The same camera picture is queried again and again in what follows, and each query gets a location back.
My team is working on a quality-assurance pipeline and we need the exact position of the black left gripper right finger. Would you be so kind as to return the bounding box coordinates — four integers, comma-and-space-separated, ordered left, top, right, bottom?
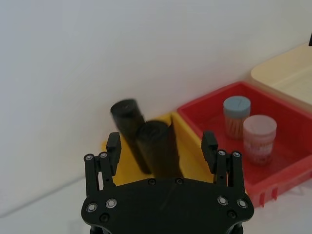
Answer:
200, 130, 245, 194

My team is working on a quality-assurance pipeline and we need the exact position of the clear jar with blue lid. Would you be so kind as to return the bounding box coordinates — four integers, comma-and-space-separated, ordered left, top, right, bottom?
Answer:
223, 96, 252, 141

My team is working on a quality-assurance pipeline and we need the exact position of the cream plastic bin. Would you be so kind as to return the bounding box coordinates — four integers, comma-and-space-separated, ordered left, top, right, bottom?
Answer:
251, 42, 312, 111

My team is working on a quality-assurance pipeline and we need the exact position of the black cylindrical roll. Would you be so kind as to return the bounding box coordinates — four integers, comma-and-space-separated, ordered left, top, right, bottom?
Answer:
110, 98, 153, 175
136, 119, 185, 180

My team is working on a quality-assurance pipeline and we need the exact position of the red plastic bin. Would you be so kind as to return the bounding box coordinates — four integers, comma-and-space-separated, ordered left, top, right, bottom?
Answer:
176, 81, 312, 208

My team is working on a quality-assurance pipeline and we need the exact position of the yellow plastic bin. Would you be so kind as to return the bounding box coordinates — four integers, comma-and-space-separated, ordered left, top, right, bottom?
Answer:
101, 111, 250, 195

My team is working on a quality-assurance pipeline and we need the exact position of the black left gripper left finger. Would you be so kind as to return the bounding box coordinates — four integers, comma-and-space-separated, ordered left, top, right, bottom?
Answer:
83, 132, 122, 197

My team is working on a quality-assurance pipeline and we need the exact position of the clear jar with pink lid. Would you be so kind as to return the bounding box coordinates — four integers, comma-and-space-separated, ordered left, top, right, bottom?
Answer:
242, 115, 278, 167

